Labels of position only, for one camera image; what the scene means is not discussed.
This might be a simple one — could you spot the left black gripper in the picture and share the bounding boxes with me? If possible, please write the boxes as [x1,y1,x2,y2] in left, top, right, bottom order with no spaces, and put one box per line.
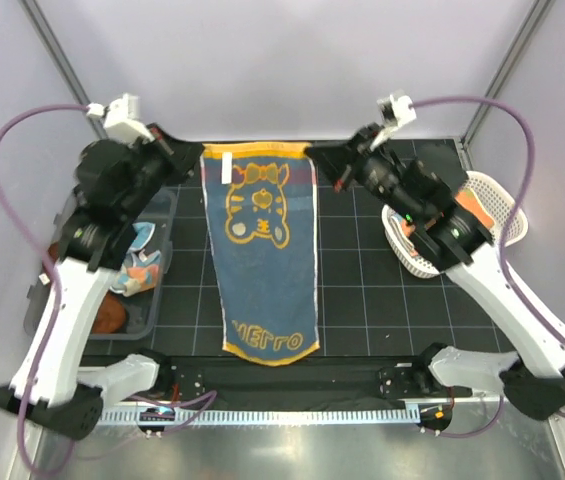
[122,123,205,218]

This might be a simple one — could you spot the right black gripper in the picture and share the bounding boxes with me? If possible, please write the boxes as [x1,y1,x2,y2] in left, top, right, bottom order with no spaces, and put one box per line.
[306,122,422,222]

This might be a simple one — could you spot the yellow blue patterned towel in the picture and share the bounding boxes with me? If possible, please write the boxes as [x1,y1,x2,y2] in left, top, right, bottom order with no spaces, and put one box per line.
[200,141,320,367]

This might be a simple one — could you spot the orange polka dot towel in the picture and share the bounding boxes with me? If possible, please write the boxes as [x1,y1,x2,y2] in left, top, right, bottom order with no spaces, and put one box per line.
[399,187,495,239]

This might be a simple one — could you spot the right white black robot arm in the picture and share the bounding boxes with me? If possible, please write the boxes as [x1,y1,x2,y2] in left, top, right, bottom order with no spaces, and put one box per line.
[304,128,565,420]

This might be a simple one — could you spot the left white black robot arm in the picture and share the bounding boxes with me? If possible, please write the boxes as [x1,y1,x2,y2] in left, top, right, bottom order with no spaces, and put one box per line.
[0,124,204,441]

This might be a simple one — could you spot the light blue orange towel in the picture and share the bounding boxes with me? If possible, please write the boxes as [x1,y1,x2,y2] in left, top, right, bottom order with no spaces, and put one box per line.
[109,222,162,297]

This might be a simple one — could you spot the black grid mat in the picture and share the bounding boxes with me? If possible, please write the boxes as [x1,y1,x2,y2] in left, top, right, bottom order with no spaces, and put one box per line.
[56,140,533,366]

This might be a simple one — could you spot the clear plastic bin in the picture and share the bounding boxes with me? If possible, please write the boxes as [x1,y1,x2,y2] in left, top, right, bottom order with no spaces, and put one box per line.
[23,189,177,341]

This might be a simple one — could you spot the dark brown towel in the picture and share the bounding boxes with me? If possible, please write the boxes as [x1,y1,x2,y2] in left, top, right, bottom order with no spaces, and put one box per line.
[42,242,127,335]

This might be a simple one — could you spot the white perforated plastic basket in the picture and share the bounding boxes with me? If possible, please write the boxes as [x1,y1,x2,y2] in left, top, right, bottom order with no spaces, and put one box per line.
[381,171,514,279]

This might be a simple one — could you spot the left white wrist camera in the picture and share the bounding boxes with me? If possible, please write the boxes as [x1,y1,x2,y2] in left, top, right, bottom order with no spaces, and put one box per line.
[86,93,154,145]

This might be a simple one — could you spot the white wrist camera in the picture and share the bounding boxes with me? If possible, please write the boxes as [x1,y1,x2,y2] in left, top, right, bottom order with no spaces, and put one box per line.
[86,93,154,145]
[370,91,417,151]

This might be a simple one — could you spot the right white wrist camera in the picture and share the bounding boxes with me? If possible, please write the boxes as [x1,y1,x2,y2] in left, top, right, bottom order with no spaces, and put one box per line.
[370,91,417,151]

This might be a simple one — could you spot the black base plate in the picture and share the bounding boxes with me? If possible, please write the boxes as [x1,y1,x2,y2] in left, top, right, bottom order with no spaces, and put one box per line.
[114,354,473,406]

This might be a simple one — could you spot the slotted cable duct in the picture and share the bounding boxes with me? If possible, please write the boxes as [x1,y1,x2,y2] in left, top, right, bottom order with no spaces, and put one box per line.
[98,403,420,427]

